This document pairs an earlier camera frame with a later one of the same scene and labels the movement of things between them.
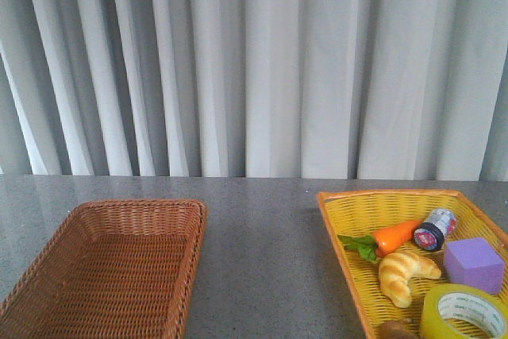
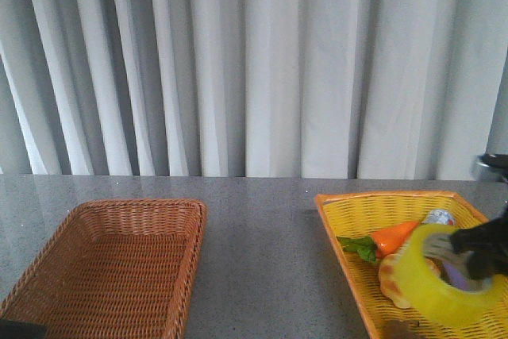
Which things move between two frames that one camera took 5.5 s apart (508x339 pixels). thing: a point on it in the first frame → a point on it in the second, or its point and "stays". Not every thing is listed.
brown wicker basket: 112,269 stays
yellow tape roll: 462,302 → 431,294
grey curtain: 282,68 stays
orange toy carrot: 375,244 stays
